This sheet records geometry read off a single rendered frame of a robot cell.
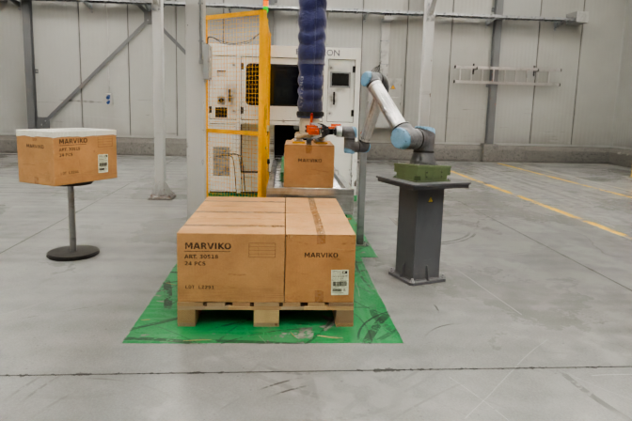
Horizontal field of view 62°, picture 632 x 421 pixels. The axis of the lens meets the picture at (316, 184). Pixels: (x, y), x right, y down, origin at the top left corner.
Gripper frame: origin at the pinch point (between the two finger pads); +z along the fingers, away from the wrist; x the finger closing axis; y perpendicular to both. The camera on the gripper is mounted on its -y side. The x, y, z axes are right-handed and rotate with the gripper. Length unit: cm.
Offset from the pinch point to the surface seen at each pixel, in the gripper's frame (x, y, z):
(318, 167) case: -29.1, -5.3, -6.5
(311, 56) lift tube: 59, 17, 1
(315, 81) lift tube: 39.4, 18.4, -2.8
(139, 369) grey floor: -104, -188, 86
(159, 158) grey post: -61, 271, 182
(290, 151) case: -17.1, -4.4, 16.5
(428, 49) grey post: 94, 274, -162
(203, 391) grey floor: -103, -207, 54
